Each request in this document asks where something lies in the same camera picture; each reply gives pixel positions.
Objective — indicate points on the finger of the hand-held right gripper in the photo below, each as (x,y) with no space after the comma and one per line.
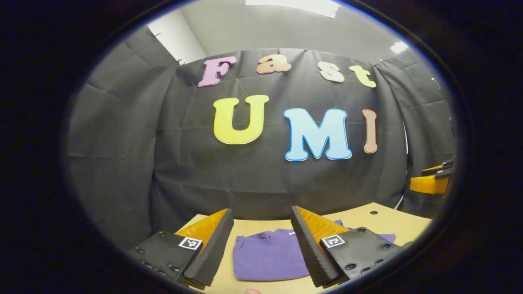
(439,169)
(425,185)

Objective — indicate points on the long ceiling light panel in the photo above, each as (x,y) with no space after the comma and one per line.
(292,6)

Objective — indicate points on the small ceiling light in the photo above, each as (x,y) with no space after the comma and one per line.
(399,47)

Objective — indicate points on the purple knit shirt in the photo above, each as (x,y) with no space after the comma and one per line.
(265,255)

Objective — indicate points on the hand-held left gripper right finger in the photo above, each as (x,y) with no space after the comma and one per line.
(308,249)

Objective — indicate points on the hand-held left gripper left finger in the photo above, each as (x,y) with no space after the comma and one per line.
(214,249)

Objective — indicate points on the black backdrop cloth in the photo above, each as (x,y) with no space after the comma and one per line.
(245,179)

